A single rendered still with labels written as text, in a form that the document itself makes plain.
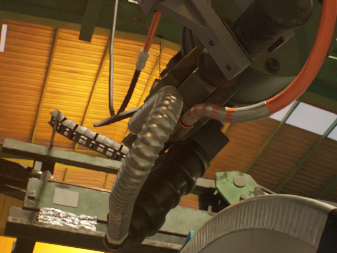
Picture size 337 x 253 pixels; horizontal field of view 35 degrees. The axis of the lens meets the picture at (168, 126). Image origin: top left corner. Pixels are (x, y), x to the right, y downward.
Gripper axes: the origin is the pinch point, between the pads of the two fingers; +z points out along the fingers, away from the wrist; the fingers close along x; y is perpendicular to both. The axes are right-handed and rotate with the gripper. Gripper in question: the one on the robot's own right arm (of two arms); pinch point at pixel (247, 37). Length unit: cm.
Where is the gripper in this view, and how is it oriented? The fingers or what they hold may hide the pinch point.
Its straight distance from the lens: 44.5
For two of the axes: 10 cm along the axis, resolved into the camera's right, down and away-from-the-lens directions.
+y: 2.8, -2.5, -9.3
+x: 7.7, -5.1, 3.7
